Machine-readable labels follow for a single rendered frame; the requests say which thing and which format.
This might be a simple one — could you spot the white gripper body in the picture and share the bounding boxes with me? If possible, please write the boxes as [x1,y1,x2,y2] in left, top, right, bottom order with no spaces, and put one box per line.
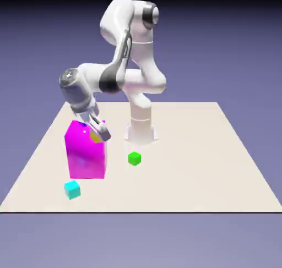
[74,97,100,124]

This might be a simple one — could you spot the small yellow cube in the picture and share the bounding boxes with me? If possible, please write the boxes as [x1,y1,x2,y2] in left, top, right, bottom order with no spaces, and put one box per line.
[90,130,104,144]

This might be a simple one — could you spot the small green cube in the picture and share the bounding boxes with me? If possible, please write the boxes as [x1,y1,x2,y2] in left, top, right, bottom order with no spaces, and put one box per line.
[128,151,142,167]

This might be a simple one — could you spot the small cyan cube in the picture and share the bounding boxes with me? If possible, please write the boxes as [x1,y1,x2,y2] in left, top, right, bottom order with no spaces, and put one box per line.
[63,180,82,200]

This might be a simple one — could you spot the large magenta box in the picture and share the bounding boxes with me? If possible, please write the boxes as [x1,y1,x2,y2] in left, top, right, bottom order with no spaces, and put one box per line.
[64,119,108,180]

